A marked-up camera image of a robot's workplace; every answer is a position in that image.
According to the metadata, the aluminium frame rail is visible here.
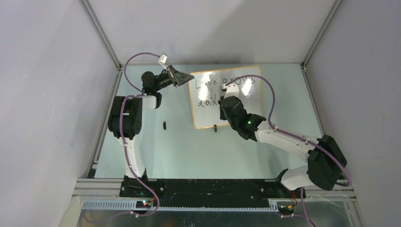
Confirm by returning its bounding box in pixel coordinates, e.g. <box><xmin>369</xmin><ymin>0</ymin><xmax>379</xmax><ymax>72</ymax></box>
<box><xmin>79</xmin><ymin>0</ymin><xmax>122</xmax><ymax>179</ymax></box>

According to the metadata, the purple camera cable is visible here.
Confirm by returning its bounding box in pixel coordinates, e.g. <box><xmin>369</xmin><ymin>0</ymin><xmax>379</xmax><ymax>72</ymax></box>
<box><xmin>84</xmin><ymin>52</ymin><xmax>161</xmax><ymax>218</ymax></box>
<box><xmin>224</xmin><ymin>74</ymin><xmax>353</xmax><ymax>227</ymax></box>

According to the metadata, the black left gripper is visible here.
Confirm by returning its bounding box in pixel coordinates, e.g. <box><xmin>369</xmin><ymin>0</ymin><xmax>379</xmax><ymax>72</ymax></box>
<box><xmin>154</xmin><ymin>65</ymin><xmax>194</xmax><ymax>92</ymax></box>

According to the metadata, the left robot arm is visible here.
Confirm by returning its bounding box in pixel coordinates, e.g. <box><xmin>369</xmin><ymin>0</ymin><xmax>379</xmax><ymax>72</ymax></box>
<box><xmin>107</xmin><ymin>65</ymin><xmax>194</xmax><ymax>197</ymax></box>

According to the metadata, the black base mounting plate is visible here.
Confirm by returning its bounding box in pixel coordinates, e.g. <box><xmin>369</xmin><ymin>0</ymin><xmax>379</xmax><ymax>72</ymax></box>
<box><xmin>119</xmin><ymin>177</ymin><xmax>305</xmax><ymax>209</ymax></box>

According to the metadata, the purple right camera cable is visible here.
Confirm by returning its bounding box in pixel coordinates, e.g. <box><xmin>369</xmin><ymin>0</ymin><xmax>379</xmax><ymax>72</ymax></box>
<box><xmin>224</xmin><ymin>74</ymin><xmax>353</xmax><ymax>227</ymax></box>

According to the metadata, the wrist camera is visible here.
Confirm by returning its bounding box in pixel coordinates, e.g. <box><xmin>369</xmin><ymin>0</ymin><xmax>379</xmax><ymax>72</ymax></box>
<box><xmin>158</xmin><ymin>53</ymin><xmax>167</xmax><ymax>65</ymax></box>
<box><xmin>220</xmin><ymin>84</ymin><xmax>239</xmax><ymax>100</ymax></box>

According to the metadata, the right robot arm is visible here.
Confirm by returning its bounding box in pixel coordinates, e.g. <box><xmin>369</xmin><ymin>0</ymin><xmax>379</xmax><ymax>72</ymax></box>
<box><xmin>219</xmin><ymin>96</ymin><xmax>347</xmax><ymax>198</ymax></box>

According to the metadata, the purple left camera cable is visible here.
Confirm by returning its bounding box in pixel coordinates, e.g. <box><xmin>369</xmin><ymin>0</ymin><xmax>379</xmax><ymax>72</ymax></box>
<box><xmin>84</xmin><ymin>52</ymin><xmax>161</xmax><ymax>218</ymax></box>

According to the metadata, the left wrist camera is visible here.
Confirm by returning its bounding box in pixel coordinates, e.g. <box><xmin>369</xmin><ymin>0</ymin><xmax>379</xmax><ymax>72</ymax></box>
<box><xmin>158</xmin><ymin>53</ymin><xmax>167</xmax><ymax>65</ymax></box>

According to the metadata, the yellow framed whiteboard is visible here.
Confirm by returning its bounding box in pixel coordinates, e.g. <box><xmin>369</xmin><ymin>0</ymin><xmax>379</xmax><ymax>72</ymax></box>
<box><xmin>189</xmin><ymin>65</ymin><xmax>263</xmax><ymax>129</ymax></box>

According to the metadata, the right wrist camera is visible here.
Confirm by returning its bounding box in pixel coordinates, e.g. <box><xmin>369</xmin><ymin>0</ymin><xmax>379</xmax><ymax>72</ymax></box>
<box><xmin>220</xmin><ymin>84</ymin><xmax>239</xmax><ymax>100</ymax></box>

